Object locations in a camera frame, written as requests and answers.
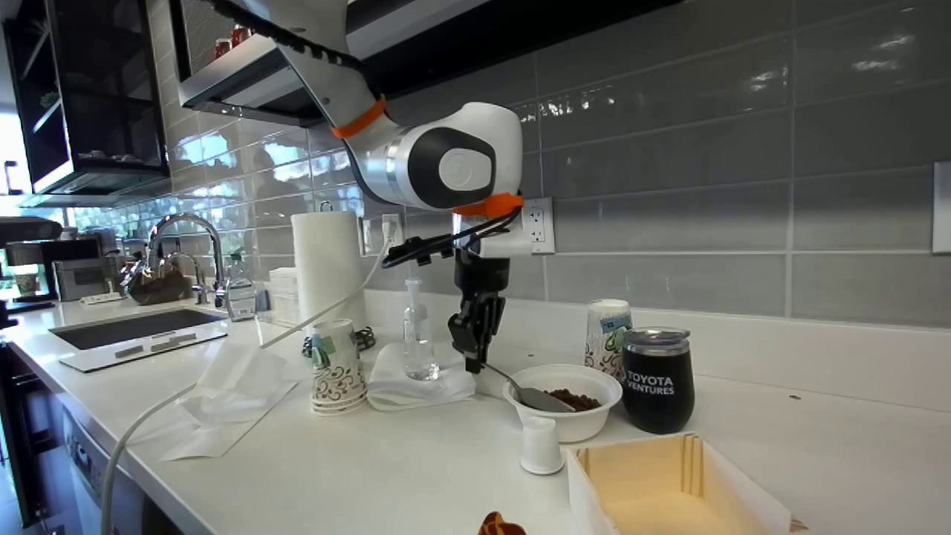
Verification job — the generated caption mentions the brown sponge holder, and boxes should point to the brown sponge holder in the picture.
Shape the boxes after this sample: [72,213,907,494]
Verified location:
[127,268,197,309]

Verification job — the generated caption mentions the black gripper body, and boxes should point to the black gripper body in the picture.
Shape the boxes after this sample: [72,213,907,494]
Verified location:
[450,251,515,326]

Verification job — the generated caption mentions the dark overhead shelf cabinet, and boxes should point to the dark overhead shelf cabinet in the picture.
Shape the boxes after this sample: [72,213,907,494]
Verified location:
[167,0,688,128]

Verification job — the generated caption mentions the dark lower cabinet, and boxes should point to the dark lower cabinet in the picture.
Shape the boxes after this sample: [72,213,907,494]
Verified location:
[0,345,184,535]

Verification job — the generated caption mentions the white cable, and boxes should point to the white cable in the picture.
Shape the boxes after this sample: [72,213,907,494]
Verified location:
[99,250,396,535]

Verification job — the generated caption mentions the light wooden box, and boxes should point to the light wooden box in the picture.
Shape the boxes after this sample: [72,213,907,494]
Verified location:
[561,430,796,535]

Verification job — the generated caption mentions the clear glass bottle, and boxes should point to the clear glass bottle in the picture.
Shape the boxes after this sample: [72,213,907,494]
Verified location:
[398,277,444,382]

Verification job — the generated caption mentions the white bowl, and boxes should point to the white bowl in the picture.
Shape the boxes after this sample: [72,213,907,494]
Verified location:
[503,358,628,445]

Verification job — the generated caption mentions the white wall outlet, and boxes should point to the white wall outlet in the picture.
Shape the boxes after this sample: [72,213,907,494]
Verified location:
[521,193,560,257]
[931,156,951,256]

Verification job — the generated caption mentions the black coffee machine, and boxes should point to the black coffee machine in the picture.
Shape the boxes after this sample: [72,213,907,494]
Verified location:
[0,213,104,311]

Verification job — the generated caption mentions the small clear glass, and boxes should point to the small clear glass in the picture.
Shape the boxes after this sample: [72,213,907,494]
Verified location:
[225,278,263,323]

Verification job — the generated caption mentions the large printed paper cup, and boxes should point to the large printed paper cup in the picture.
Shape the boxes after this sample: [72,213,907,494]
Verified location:
[300,317,371,416]

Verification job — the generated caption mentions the black printed tumbler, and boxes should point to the black printed tumbler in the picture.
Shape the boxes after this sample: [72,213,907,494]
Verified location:
[618,326,698,437]

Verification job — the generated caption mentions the chrome kitchen faucet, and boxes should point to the chrome kitchen faucet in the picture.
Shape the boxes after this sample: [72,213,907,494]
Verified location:
[145,211,233,309]

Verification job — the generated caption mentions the kitchen sink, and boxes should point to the kitchen sink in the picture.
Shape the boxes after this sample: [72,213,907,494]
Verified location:
[47,306,233,378]

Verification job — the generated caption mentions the white plastic container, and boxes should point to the white plastic container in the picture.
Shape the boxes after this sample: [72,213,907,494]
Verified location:
[264,263,304,326]

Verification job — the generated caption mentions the white paper towel roll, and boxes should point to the white paper towel roll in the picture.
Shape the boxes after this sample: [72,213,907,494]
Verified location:
[292,208,370,330]

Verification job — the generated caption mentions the black glass wall cabinet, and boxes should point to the black glass wall cabinet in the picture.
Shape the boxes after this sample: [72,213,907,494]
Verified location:
[0,0,173,196]

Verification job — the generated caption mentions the small green-lidded bottle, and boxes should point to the small green-lidded bottle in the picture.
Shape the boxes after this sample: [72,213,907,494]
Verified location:
[583,296,637,381]

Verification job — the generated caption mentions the brown flat toy piece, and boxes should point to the brown flat toy piece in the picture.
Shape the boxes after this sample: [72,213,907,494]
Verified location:
[479,507,530,535]

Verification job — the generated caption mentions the small white shaker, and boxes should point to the small white shaker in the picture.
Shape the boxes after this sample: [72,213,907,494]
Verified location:
[521,413,569,479]

